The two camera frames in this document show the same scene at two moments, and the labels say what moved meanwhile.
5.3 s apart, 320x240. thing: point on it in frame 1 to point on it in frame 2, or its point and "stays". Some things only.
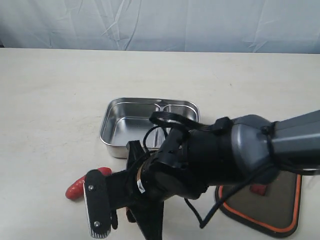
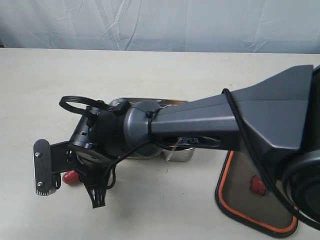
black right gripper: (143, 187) to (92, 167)
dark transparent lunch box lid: (272, 205) stays
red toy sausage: (76, 190) to (71, 177)
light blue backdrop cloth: (238, 26) stays
